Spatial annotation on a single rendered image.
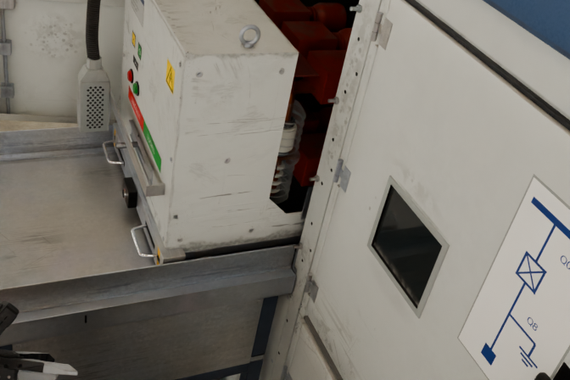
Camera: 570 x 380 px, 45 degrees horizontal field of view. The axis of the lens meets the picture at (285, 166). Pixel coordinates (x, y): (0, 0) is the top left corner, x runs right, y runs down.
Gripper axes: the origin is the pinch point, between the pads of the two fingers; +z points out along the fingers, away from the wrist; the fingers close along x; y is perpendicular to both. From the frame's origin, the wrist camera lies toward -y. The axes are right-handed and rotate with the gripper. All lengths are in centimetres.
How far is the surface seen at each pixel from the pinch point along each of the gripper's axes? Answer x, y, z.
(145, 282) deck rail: -17.1, -15.3, 18.5
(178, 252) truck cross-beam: -14.0, -22.6, 23.4
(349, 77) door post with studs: 23, -58, 35
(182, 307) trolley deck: -17.3, -11.2, 28.1
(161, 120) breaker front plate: -7, -48, 12
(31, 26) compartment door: -60, -77, -8
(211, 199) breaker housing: -5.9, -34.1, 25.3
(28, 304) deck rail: -21.4, -8.0, -3.4
